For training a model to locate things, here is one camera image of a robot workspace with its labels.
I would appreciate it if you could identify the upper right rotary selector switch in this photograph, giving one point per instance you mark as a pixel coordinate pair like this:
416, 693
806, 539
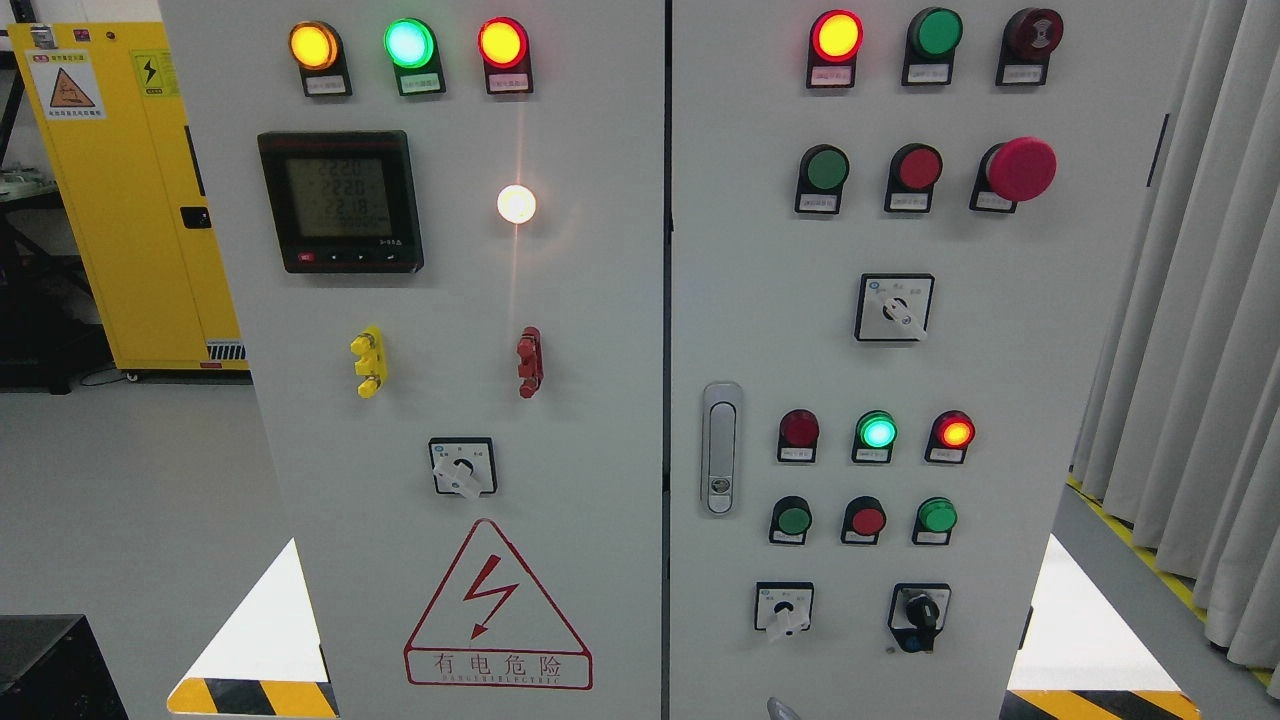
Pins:
893, 308

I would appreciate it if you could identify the red indicator lamp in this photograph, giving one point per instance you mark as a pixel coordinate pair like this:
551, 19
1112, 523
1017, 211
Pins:
834, 44
505, 49
951, 435
798, 437

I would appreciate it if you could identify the green push button upper row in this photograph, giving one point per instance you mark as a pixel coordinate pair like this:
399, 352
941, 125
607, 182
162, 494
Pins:
823, 170

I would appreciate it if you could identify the grey left cabinet door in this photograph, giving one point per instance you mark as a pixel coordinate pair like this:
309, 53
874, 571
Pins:
578, 464

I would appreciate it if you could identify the green start push button left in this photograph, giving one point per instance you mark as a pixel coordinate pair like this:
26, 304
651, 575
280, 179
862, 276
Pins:
791, 519

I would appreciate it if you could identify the red push button row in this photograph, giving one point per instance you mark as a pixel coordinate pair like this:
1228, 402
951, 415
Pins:
864, 521
913, 173

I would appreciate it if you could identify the black box bottom left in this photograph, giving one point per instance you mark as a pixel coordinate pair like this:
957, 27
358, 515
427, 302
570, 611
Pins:
53, 668

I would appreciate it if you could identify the red electric danger warning sticker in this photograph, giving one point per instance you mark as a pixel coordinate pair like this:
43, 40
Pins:
492, 623

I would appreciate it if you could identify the silver robotic hand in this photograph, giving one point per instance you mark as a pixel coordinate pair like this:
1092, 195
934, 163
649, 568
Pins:
779, 710

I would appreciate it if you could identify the black knob selector switch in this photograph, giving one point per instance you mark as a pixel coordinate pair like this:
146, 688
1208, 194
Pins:
917, 614

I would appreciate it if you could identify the red indicator lamp top right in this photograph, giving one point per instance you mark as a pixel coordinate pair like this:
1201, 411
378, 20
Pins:
834, 44

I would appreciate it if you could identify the lower white rotary selector switch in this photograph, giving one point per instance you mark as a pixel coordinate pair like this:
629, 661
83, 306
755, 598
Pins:
783, 609

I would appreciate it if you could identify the yellow terminal connector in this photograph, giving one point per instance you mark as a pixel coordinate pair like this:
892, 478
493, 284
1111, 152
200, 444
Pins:
371, 362

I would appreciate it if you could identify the green push button lower right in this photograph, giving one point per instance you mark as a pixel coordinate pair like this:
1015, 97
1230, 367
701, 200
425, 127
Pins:
935, 521

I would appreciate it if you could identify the silver cabinet door handle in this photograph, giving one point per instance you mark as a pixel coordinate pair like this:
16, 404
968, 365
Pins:
720, 405

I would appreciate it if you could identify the red terminal connector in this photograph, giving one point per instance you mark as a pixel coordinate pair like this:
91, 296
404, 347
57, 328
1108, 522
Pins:
530, 361

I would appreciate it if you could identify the red push button lower row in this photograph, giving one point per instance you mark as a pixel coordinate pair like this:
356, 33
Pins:
864, 521

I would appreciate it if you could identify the red indicator lamp lower right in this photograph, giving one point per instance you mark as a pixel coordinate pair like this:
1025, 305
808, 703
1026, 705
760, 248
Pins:
951, 435

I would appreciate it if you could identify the green indicator lamp lower middle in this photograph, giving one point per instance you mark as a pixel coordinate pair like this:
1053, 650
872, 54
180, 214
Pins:
874, 435

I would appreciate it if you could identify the red indicator lamp top left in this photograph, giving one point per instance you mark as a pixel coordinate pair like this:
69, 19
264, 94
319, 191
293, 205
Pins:
505, 49

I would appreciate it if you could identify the grey right cabinet door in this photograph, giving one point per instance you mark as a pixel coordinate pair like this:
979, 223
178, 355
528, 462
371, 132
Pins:
766, 298

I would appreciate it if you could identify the red emergency stop mushroom button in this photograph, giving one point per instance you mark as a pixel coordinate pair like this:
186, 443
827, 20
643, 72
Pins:
1011, 172

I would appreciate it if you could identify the red indicator lamp lower left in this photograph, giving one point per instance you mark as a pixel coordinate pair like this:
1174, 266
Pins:
798, 437

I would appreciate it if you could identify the white indicator lamp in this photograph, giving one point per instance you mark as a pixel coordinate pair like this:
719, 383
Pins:
516, 204

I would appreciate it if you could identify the dark red buzzer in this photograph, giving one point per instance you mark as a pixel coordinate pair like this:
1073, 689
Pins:
1027, 44

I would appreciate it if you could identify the green indicator lamp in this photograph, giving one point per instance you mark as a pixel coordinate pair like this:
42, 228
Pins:
415, 57
930, 44
874, 435

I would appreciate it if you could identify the yellow safety storage cabinet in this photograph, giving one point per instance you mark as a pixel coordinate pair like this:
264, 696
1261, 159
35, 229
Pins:
107, 102

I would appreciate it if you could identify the grey cabinet door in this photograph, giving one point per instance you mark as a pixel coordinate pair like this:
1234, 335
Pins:
578, 464
766, 298

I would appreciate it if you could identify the black digital power meter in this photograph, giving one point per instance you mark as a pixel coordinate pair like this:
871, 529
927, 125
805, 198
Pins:
343, 202

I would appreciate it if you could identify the red push button upper row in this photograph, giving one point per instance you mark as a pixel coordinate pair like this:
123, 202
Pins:
913, 173

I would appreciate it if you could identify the grey curtain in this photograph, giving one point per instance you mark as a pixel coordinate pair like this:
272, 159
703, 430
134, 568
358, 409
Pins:
1179, 440

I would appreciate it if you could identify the green indicator lamp top left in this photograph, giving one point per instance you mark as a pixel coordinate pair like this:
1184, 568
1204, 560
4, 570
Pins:
415, 57

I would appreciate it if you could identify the green indicator lamp top right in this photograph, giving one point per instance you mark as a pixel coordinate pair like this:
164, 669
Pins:
930, 44

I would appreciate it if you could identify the orange indicator lamp top left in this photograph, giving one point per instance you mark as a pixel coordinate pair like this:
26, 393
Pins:
318, 51

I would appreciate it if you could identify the left door rotary selector switch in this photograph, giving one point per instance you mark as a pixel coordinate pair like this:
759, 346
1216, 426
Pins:
463, 466

